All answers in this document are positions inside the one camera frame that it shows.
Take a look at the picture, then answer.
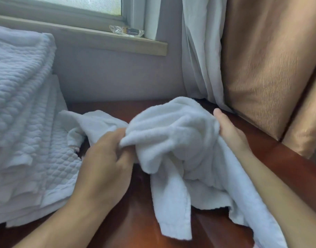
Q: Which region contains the wooden window sill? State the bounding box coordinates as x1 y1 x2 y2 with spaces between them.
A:
0 14 168 56

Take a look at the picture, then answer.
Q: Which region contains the tan satin curtain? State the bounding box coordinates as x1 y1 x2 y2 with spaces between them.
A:
282 71 316 159
221 0 316 141

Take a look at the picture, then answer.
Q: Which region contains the white curtain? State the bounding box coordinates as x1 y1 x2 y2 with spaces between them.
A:
145 0 234 113

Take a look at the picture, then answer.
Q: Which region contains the window with frosted glass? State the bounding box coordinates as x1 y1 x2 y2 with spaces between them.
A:
0 0 148 32

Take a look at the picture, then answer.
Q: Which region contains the person's left hand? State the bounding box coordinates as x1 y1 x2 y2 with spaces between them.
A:
71 128 138 213

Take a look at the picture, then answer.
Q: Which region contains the clear glass ashtray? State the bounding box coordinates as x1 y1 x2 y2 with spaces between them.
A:
109 25 145 38

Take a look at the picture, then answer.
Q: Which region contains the person's right forearm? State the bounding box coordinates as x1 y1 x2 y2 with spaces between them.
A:
238 150 316 248

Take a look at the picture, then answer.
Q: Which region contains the white terry towel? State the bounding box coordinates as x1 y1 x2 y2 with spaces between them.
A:
58 96 288 248

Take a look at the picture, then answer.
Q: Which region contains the person's right hand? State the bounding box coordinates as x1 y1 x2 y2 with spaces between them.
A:
213 108 253 160

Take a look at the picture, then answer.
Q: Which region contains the stack of white quilted towels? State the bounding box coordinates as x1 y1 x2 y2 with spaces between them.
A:
0 25 84 228

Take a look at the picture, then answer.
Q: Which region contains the person's left forearm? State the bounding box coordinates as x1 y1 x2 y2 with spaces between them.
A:
13 196 119 248

